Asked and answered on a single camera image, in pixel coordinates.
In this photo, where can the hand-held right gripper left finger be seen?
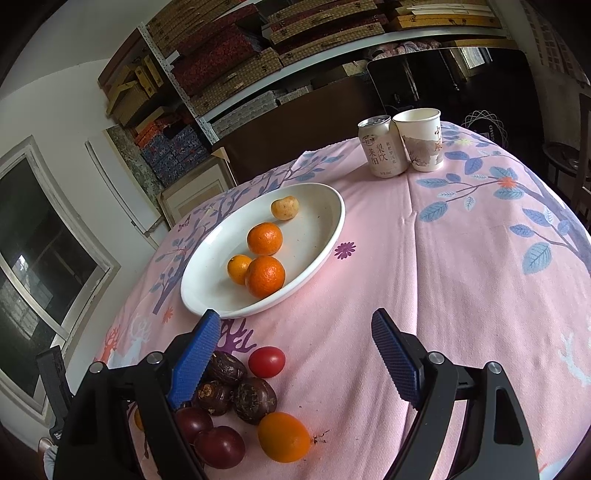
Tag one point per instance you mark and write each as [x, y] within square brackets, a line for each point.
[194, 362]

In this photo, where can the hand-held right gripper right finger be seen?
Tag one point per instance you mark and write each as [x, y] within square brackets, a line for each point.
[395, 362]

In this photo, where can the dark water chestnut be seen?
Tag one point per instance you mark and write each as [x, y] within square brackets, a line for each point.
[213, 398]
[228, 367]
[254, 399]

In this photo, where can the dark red plum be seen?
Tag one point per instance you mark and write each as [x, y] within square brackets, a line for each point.
[219, 446]
[194, 422]

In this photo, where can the red cherry tomato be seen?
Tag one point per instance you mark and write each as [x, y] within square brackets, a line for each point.
[267, 361]

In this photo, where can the small orange kumquat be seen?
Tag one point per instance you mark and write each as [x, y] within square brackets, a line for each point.
[237, 269]
[138, 419]

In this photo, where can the smooth orange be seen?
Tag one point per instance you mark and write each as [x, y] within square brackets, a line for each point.
[282, 437]

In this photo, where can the white oval plate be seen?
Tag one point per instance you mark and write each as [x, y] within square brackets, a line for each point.
[304, 240]

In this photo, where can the pink printed tablecloth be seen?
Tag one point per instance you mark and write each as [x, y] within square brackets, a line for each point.
[461, 277]

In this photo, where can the mandarin orange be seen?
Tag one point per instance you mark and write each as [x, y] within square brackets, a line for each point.
[264, 275]
[264, 238]

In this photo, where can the white framed window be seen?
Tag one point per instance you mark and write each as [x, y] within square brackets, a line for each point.
[41, 258]

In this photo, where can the leaning picture frames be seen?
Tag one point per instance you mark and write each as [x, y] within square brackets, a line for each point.
[198, 194]

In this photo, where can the small yellow potato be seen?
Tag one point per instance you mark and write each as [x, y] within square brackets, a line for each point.
[285, 208]

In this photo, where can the white framed panel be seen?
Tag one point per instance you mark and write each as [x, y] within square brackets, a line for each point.
[111, 184]

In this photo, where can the marble pattern panel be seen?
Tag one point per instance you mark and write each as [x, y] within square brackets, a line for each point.
[134, 170]

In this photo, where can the beige drink can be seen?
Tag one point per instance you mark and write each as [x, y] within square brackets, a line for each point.
[381, 147]

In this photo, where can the stack of blue patterned boxes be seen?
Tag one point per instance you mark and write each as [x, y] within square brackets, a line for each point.
[175, 147]

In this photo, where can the printed paper cup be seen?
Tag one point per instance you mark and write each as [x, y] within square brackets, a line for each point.
[422, 143]

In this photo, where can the brown wooden board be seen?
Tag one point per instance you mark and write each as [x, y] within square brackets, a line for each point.
[277, 143]

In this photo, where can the row of grey patterned boxes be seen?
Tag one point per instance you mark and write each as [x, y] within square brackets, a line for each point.
[249, 115]

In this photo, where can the dark wooden chair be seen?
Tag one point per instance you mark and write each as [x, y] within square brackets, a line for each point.
[561, 157]

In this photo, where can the white metal shelf rack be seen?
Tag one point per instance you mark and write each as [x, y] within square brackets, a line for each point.
[184, 97]

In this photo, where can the stack of yellow wooden boxes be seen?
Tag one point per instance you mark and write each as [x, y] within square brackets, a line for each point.
[134, 87]

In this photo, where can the pink cloth bundle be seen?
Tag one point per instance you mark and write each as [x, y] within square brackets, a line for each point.
[406, 46]

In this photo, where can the stack of woven patterned boxes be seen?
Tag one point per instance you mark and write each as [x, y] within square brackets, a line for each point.
[221, 46]

